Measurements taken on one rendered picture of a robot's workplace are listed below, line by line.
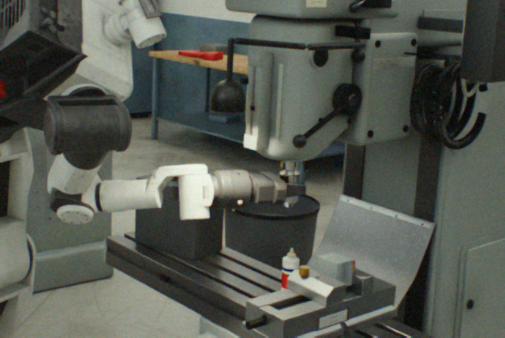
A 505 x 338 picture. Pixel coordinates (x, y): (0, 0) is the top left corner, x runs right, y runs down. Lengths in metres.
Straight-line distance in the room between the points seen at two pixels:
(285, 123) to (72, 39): 0.48
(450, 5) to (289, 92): 0.53
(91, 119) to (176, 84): 7.67
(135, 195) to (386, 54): 0.65
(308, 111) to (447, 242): 0.58
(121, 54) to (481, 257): 1.09
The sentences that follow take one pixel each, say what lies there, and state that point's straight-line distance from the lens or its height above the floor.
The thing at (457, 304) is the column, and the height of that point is 0.91.
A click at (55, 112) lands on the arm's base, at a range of 1.57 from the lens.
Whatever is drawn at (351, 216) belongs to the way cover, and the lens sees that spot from 2.25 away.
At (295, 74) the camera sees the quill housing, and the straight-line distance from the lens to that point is 1.74.
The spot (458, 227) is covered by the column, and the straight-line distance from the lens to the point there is 2.14.
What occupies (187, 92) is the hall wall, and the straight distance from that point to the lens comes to 9.09.
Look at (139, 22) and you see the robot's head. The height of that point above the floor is 1.61.
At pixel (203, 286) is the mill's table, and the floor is 0.96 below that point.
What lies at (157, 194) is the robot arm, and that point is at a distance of 1.83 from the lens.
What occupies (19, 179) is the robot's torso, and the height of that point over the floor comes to 1.21.
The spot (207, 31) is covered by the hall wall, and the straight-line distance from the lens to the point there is 8.76.
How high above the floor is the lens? 1.72
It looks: 12 degrees down
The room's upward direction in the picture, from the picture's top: 3 degrees clockwise
